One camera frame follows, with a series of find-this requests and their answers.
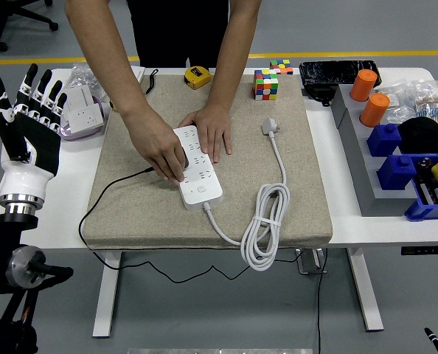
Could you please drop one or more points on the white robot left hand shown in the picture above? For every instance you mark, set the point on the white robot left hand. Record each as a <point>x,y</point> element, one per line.
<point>38,147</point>

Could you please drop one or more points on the person's left hand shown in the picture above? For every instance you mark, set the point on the person's left hand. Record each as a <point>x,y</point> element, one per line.
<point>213,127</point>

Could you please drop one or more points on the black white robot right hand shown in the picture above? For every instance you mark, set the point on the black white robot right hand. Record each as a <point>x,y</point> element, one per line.
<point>436,341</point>

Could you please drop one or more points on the person's right hand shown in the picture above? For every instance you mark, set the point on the person's right hand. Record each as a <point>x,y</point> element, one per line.
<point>160,147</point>

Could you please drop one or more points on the black power adapter plug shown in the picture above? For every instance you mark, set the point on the black power adapter plug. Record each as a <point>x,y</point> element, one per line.
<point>186,160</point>

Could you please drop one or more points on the white power strip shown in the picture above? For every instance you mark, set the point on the white power strip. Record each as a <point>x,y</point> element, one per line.
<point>204,184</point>

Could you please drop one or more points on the person's right forearm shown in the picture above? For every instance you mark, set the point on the person's right forearm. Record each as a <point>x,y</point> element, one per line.
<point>101,55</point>

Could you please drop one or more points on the person's left forearm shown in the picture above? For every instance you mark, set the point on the person's left forearm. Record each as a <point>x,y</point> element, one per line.
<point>233,48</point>

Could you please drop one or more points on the square yellow tape measure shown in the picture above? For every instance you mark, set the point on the square yellow tape measure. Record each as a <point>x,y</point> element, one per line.
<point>197,76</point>

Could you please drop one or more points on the large colourful puzzle cube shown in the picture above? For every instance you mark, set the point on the large colourful puzzle cube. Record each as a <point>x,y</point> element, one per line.
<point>266,86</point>

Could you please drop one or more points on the clear bag of screws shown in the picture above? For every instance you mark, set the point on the clear bag of screws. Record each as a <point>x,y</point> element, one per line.
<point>79,75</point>

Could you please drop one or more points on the white table leg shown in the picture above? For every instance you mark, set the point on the white table leg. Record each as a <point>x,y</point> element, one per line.
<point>366,295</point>
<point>104,321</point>

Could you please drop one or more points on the grey-brown mat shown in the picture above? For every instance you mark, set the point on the grey-brown mat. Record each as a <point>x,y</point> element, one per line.
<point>241,210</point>

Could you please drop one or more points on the black table control panel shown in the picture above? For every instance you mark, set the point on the black table control panel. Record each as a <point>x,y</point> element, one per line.
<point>425,250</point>

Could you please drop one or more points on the small colourful puzzle cube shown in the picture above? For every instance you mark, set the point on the small colourful puzzle cube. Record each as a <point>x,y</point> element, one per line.
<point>282,67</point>

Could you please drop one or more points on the person's torso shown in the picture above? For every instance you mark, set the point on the person's torso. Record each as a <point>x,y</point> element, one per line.
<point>178,29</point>

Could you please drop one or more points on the blue plastic bin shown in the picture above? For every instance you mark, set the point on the blue plastic bin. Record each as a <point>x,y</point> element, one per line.
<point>425,213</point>

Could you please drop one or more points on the black cracked tray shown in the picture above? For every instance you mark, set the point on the black cracked tray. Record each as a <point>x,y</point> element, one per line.
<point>329,72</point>

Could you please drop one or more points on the black office chair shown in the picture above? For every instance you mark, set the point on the black office chair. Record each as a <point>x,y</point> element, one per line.
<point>1,22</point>

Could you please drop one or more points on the grey stepped block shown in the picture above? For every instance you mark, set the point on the grey stepped block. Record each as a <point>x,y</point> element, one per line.
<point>355,155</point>

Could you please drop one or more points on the orange cylinder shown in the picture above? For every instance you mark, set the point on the orange cylinder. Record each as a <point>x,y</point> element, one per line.
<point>374,110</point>
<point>363,86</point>

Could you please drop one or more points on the blue plastic block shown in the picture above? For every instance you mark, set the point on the blue plastic block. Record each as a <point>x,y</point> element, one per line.
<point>396,173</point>
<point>383,140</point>

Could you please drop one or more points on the dark brown bottle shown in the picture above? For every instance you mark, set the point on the dark brown bottle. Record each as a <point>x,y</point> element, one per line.
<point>424,164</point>

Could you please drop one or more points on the clear plastic bag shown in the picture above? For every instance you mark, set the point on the clear plastic bag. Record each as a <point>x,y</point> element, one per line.
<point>397,103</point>

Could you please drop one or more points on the black cloth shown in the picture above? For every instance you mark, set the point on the black cloth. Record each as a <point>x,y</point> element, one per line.
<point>425,134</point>

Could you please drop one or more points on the clear bag of resistors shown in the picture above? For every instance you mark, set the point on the clear bag of resistors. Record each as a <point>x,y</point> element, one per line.
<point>433,103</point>

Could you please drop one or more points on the white wall socket panel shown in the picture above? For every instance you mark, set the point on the white wall socket panel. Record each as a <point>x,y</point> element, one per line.
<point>88,118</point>

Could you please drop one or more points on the white switch panel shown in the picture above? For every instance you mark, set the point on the white switch panel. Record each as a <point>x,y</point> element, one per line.
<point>138,72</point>

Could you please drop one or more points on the metal bracket under table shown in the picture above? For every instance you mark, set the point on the metal bracket under table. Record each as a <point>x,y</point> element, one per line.
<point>307,263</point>

